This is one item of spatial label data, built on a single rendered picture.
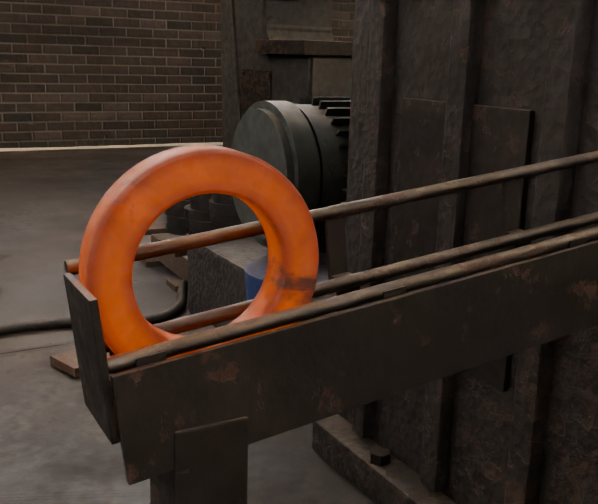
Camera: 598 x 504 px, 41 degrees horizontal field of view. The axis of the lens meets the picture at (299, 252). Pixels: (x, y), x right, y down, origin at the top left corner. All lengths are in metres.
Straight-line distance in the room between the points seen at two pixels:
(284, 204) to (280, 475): 1.06
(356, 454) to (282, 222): 0.99
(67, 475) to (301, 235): 1.11
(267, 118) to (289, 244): 1.41
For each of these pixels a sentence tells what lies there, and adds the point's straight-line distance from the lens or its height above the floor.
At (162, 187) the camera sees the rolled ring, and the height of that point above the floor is 0.70.
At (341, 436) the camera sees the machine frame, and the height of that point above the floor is 0.07.
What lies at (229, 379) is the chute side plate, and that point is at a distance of 0.60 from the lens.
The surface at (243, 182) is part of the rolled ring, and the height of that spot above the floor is 0.70.
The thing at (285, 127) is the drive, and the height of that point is 0.62.
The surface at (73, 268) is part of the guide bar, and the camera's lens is 0.63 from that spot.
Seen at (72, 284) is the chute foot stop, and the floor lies 0.63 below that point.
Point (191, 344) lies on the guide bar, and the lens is 0.58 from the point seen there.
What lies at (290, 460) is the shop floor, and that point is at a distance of 1.67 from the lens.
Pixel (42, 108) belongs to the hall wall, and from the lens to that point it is 6.75.
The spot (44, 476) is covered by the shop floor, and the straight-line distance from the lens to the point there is 1.66.
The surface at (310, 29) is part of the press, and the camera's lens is 5.78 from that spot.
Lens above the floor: 0.80
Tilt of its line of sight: 14 degrees down
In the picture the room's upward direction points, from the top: 2 degrees clockwise
